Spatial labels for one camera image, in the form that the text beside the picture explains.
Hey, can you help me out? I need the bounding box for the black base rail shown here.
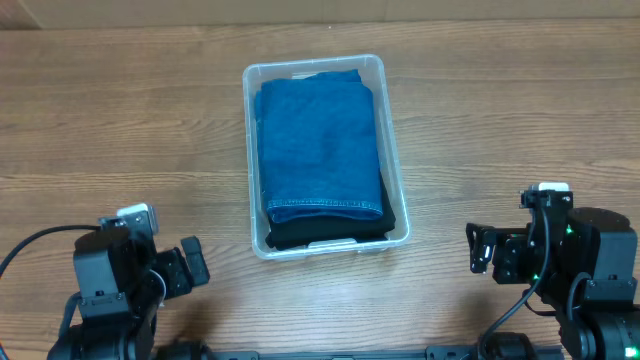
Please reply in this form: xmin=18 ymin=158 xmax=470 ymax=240
xmin=154 ymin=339 xmax=566 ymax=360

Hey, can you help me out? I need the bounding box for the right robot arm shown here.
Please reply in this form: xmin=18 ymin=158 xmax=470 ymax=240
xmin=466 ymin=183 xmax=639 ymax=359

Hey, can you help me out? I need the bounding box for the black cloth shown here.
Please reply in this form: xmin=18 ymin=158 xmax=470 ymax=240
xmin=265 ymin=179 xmax=396 ymax=251

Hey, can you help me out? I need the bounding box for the blue denim cloth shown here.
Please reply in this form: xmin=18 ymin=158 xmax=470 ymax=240
xmin=256 ymin=69 xmax=383 ymax=223

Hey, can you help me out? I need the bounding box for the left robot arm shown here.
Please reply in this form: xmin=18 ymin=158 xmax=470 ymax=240
xmin=47 ymin=227 xmax=210 ymax=360

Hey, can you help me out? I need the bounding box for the clear plastic storage bin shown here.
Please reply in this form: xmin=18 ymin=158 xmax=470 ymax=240
xmin=242 ymin=54 xmax=411 ymax=261

